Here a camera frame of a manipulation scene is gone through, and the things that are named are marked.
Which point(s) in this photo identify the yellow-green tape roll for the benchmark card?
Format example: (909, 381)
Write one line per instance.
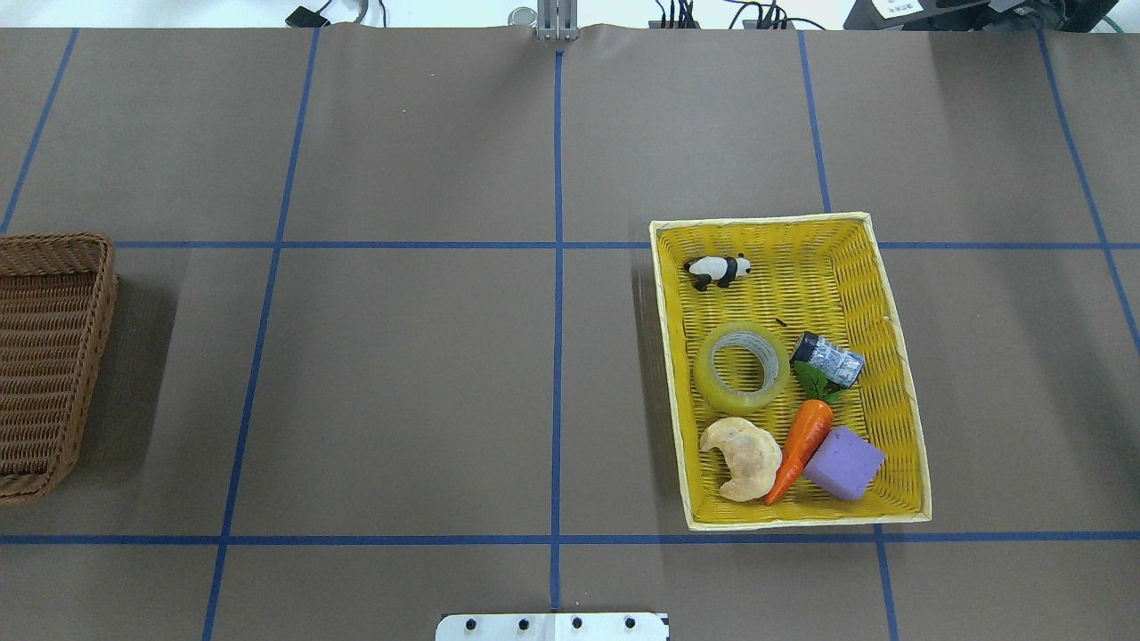
(771, 353)

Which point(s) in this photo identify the yellow woven basket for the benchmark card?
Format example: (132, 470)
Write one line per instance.
(821, 273)

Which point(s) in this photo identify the brown wicker basket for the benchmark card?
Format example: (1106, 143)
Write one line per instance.
(58, 293)

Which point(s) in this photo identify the panda toy figure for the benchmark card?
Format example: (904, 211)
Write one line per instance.
(718, 270)

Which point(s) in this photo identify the toy croissant bread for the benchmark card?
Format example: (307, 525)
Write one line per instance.
(751, 454)

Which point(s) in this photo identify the orange toy carrot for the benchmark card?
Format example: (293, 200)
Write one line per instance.
(811, 424)

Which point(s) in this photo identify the purple foam block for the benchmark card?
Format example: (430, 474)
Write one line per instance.
(844, 465)

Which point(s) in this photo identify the metal clamp bracket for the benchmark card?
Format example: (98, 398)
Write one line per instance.
(557, 20)

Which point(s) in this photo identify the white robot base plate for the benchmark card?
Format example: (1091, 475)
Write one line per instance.
(555, 626)

